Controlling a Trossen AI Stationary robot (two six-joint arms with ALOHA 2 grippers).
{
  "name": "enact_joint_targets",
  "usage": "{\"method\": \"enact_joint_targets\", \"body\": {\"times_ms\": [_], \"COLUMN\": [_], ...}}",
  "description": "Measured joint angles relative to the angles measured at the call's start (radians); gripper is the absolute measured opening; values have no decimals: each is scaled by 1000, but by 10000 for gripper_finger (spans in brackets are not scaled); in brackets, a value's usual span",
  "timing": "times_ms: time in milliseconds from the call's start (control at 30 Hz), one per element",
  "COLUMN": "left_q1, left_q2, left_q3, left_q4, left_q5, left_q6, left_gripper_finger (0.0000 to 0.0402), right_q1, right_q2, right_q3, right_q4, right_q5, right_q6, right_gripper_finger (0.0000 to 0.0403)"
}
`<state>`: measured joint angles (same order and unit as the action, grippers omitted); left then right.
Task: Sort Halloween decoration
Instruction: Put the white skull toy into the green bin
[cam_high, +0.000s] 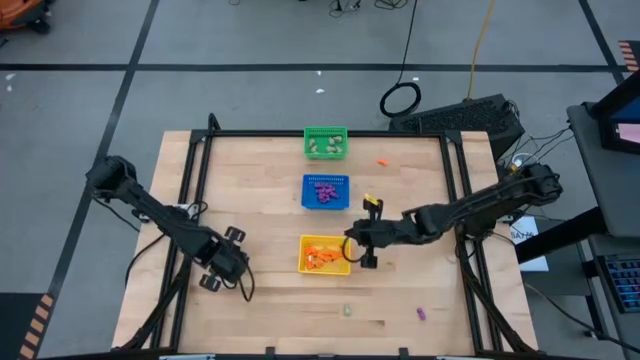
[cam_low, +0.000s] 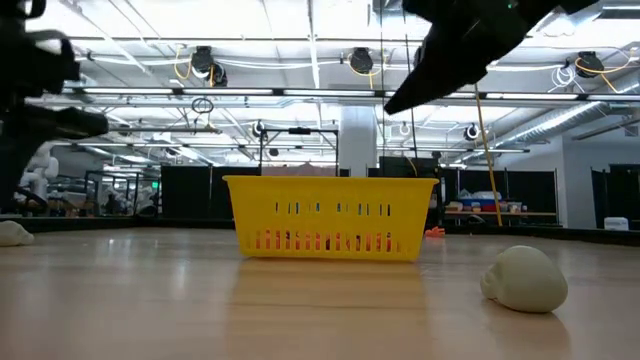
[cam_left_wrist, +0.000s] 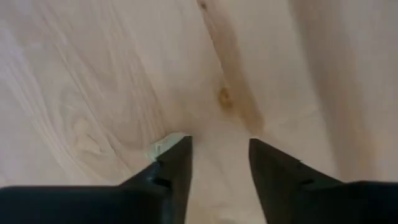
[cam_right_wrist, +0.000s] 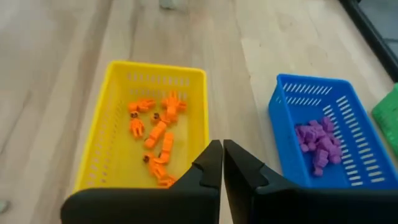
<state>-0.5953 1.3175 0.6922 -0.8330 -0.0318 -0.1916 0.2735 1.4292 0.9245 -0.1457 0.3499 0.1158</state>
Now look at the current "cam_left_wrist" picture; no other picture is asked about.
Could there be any cream plastic skull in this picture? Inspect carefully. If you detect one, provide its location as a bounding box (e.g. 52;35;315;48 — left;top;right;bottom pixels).
145;131;188;163

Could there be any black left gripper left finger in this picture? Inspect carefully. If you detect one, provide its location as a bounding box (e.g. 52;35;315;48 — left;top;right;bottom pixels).
0;136;193;224

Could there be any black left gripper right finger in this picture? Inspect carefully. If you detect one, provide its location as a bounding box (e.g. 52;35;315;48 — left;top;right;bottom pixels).
248;139;398;224

